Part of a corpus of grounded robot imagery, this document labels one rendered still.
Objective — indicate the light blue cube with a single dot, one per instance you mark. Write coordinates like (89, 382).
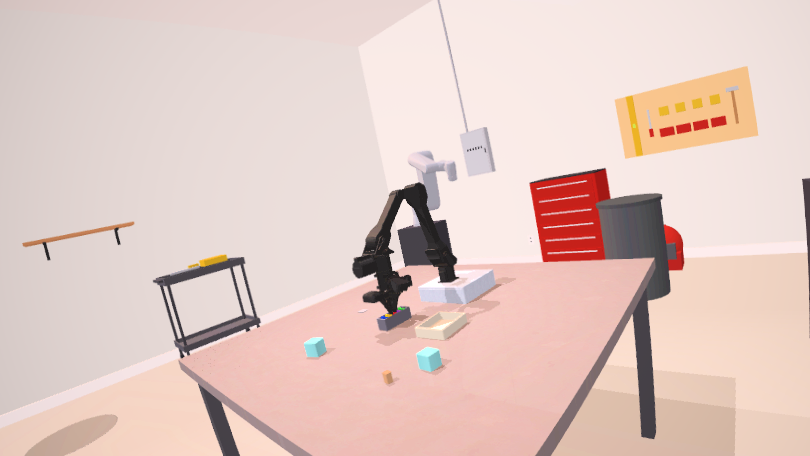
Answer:
(429, 359)
(315, 347)

